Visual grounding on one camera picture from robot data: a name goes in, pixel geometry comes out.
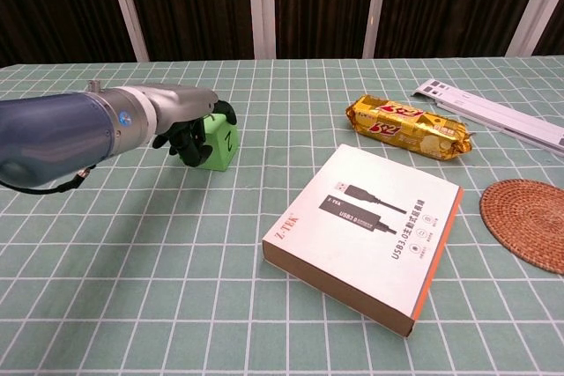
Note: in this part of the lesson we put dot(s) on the green checkered tablecloth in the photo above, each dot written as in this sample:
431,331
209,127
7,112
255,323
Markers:
132,283

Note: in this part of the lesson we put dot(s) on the long white flat box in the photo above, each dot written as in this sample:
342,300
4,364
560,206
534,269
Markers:
498,114

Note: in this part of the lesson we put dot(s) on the white folding screen frame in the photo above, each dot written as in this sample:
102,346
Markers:
264,6

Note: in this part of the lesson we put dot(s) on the green numbered cube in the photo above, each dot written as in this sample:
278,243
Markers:
222,147

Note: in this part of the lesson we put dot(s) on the round woven rattan coaster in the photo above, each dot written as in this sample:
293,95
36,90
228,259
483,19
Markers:
526,224

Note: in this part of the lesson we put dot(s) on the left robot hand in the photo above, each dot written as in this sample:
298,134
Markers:
185,105

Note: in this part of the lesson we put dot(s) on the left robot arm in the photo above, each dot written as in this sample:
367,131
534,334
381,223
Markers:
61,134

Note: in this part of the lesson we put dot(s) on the gold biscuit packet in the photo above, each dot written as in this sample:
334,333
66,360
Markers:
407,127

